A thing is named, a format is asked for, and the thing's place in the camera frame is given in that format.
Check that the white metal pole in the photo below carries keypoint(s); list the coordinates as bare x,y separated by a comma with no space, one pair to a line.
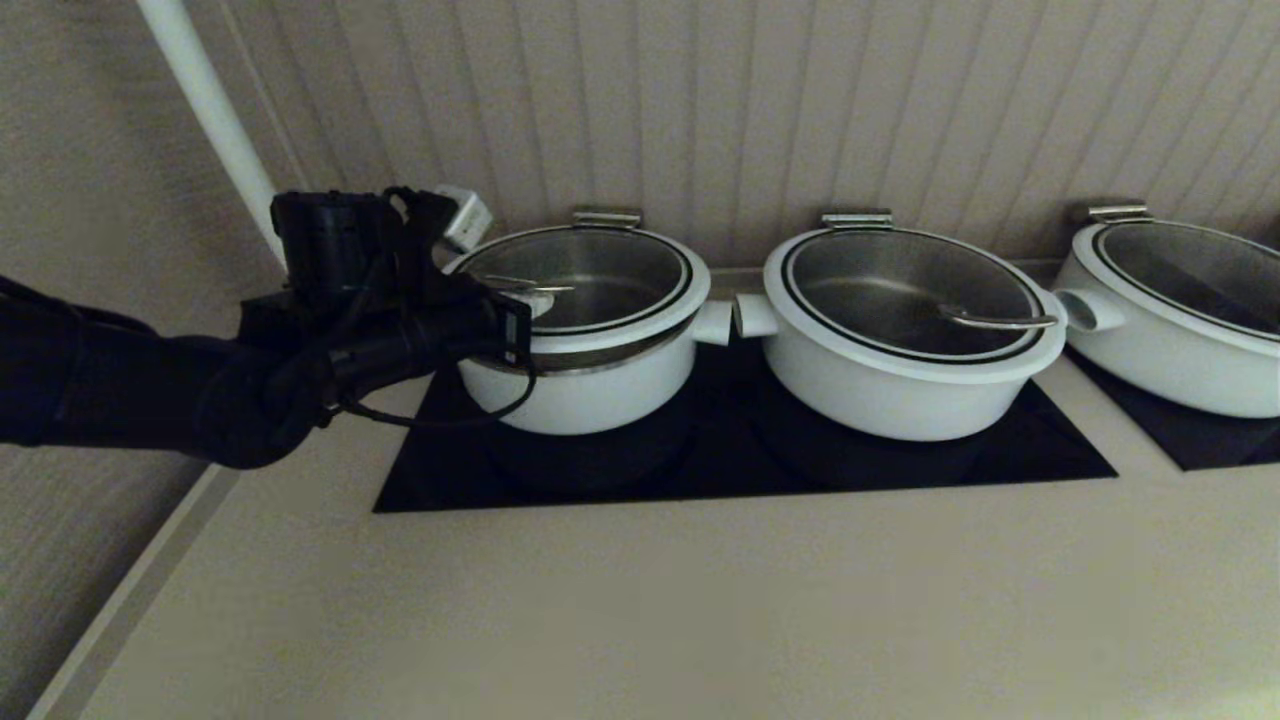
210,110

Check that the white round cooking pot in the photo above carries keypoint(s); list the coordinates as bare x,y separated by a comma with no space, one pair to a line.
600,400
1150,370
880,405

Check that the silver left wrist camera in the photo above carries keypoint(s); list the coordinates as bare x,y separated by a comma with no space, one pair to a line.
465,220

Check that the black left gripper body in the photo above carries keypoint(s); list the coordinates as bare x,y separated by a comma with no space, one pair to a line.
440,335

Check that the wide black induction cooktop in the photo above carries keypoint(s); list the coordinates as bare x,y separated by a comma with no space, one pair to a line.
700,470

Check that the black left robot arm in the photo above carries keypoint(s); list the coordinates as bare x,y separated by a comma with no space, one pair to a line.
150,390

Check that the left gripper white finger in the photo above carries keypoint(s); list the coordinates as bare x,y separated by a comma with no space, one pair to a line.
535,305

